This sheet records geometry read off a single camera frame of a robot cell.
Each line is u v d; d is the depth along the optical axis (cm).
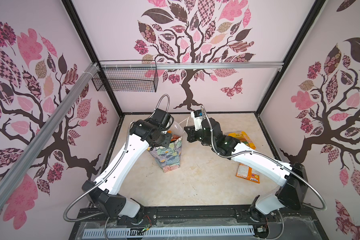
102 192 38
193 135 66
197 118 64
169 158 79
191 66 92
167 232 70
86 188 39
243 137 98
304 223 72
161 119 53
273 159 46
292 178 42
